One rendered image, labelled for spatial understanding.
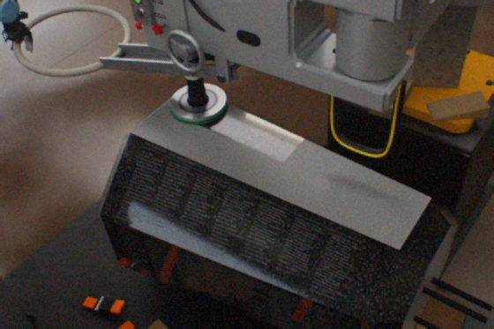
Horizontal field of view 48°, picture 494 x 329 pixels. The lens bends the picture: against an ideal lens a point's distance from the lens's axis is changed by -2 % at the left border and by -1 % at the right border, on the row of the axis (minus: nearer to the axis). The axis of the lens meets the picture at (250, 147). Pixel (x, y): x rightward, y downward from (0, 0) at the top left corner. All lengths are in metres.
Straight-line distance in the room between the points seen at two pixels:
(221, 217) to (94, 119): 1.79
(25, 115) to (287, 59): 2.40
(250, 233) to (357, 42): 0.72
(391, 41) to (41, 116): 2.61
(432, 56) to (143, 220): 1.22
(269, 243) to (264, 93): 1.80
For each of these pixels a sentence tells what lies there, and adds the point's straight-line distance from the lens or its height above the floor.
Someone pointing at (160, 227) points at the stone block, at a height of 0.62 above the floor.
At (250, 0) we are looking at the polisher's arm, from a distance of 1.59.
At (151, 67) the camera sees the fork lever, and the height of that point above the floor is 0.97.
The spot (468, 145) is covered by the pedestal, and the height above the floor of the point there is 0.74.
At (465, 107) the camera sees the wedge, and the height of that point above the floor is 0.81.
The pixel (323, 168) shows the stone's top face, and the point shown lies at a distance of 1.88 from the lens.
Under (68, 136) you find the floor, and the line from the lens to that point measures 3.46.
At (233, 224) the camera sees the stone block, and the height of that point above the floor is 0.70.
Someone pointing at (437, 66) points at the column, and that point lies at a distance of 2.24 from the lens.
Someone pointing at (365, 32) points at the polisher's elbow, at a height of 1.38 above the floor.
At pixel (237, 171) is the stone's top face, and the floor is 0.80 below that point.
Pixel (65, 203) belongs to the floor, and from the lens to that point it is 3.07.
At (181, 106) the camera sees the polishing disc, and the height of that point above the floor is 0.83.
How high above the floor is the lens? 2.15
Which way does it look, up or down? 43 degrees down
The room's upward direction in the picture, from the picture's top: 5 degrees counter-clockwise
